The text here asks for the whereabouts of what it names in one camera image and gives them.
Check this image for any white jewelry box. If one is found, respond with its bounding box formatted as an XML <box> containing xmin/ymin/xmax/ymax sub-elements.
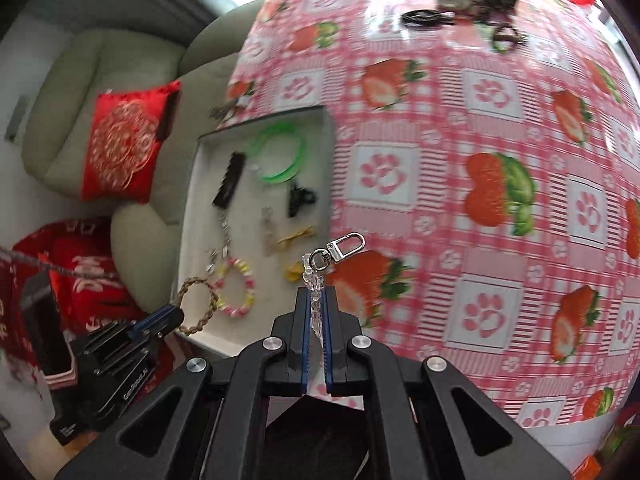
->
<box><xmin>170</xmin><ymin>105</ymin><xmax>343</xmax><ymax>361</ymax></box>

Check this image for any strawberry paw print tablecloth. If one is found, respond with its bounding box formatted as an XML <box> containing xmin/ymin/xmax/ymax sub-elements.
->
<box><xmin>225</xmin><ymin>0</ymin><xmax>640</xmax><ymax>431</ymax></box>

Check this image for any brown spiral hair tie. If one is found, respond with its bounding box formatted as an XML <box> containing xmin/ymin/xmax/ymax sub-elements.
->
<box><xmin>492</xmin><ymin>22</ymin><xmax>526</xmax><ymax>51</ymax></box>

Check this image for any silver spiked hair clip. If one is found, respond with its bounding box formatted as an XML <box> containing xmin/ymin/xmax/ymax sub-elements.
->
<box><xmin>212</xmin><ymin>152</ymin><xmax>247</xmax><ymax>209</ymax></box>

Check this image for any clear bead bracelet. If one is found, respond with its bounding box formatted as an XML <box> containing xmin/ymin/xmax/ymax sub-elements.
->
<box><xmin>300</xmin><ymin>232</ymin><xmax>366</xmax><ymax>346</ymax></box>

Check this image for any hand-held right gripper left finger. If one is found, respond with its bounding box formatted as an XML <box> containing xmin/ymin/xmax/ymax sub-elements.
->
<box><xmin>55</xmin><ymin>287</ymin><xmax>308</xmax><ymax>480</ymax></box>

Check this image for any red printed bag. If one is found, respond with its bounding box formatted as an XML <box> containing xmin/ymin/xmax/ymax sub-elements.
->
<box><xmin>0</xmin><ymin>220</ymin><xmax>146</xmax><ymax>341</ymax></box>

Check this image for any pink yellow bead bracelet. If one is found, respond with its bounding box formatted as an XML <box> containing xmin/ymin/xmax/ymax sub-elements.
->
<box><xmin>212</xmin><ymin>256</ymin><xmax>256</xmax><ymax>318</ymax></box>

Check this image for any black spiral hair tie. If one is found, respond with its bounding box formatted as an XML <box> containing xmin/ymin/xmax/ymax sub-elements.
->
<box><xmin>401</xmin><ymin>8</ymin><xmax>456</xmax><ymax>28</ymax></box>

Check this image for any grey braided cord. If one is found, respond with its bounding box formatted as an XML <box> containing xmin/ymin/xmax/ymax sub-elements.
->
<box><xmin>0</xmin><ymin>244</ymin><xmax>123</xmax><ymax>281</ymax></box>

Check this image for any beige sofa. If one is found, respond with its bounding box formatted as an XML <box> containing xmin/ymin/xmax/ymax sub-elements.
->
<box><xmin>22</xmin><ymin>0</ymin><xmax>266</xmax><ymax>311</ymax></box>

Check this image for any green bracelet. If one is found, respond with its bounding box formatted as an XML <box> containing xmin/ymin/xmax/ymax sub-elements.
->
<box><xmin>249</xmin><ymin>122</ymin><xmax>308</xmax><ymax>183</ymax></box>

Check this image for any clear hair clip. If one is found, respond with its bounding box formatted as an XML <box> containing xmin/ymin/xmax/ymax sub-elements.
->
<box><xmin>261</xmin><ymin>206</ymin><xmax>282</xmax><ymax>257</ymax></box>

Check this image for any black claw clip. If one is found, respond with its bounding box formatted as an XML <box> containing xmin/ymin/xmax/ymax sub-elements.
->
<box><xmin>287</xmin><ymin>180</ymin><xmax>318</xmax><ymax>218</ymax></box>

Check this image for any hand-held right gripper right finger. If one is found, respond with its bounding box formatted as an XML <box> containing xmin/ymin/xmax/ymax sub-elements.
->
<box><xmin>325</xmin><ymin>287</ymin><xmax>573</xmax><ymax>480</ymax></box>

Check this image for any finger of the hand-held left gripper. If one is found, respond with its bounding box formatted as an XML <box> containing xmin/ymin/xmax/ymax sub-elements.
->
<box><xmin>125</xmin><ymin>304</ymin><xmax>185</xmax><ymax>340</ymax></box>

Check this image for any red embroidered cushion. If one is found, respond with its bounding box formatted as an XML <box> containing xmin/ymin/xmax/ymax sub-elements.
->
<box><xmin>80</xmin><ymin>80</ymin><xmax>181</xmax><ymax>204</ymax></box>

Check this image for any brown braided bracelet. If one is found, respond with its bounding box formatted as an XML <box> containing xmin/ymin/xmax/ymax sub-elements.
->
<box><xmin>172</xmin><ymin>277</ymin><xmax>221</xmax><ymax>337</ymax></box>

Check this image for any pearl charm keychain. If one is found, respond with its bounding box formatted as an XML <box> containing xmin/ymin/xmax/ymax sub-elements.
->
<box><xmin>204</xmin><ymin>210</ymin><xmax>235</xmax><ymax>277</ymax></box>

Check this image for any grey wall plate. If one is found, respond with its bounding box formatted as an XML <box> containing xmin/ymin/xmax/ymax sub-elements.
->
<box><xmin>5</xmin><ymin>95</ymin><xmax>28</xmax><ymax>143</ymax></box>

